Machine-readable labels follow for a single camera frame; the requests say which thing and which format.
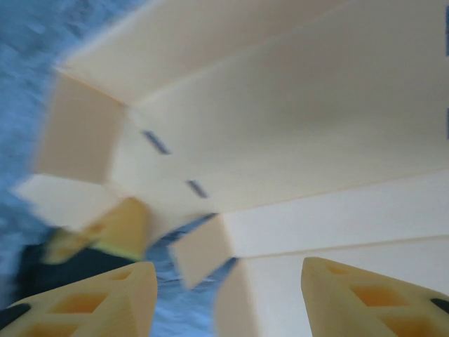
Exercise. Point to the yellow paper box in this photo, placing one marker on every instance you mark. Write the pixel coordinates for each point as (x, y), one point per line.
(280, 133)

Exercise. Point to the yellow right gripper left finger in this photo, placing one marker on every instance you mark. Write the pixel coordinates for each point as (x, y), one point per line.
(105, 309)

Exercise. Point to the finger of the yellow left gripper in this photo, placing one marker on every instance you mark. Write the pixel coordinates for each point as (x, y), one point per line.
(128, 228)

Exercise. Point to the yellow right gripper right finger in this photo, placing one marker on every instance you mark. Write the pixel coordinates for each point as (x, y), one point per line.
(350, 302)

